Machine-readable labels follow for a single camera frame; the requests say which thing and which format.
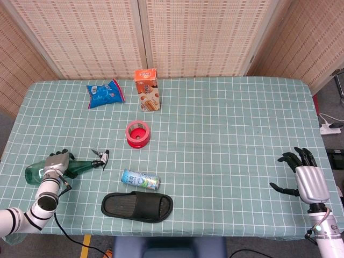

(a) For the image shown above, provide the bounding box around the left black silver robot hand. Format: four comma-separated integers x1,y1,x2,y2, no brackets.
44,148,78,180

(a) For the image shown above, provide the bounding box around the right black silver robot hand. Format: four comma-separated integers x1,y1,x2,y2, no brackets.
269,146,331,204

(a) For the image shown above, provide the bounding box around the green spray bottle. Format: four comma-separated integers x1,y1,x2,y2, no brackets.
25,149,110,186

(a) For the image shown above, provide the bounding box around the black device on floor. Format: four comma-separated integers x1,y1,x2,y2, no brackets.
326,148,344,170

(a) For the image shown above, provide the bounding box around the white power strip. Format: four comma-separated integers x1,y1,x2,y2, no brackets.
319,122,342,135

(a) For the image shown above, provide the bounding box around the blue snack bag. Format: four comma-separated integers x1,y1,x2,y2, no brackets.
85,78,126,110

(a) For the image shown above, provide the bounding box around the red tape roll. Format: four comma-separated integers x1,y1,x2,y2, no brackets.
125,120,151,149

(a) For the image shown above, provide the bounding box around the blue white drink can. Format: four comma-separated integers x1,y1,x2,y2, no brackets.
121,169,161,191

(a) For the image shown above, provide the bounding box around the black slipper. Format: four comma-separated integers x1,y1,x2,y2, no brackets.
101,191,174,224

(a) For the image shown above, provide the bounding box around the bamboo screen panel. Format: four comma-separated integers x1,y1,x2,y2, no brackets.
247,0,344,95
0,5,60,118
138,0,293,79
5,0,150,80

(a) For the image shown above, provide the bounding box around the metal chair leg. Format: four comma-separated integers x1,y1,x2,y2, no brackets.
330,68,344,103

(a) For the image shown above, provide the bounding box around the green checked tablecloth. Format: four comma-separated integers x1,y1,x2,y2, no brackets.
0,77,344,246

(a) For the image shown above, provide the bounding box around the orange biscuit box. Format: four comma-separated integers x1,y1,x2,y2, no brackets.
134,69,162,112

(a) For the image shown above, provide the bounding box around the blue seat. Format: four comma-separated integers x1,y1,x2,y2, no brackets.
112,236,228,258

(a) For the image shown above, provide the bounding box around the white power cable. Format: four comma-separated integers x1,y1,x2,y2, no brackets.
319,113,334,127

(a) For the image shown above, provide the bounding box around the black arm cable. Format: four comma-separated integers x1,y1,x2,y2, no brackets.
53,212,111,258

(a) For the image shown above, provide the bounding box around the black floor cable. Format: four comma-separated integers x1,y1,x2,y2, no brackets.
227,248,272,258

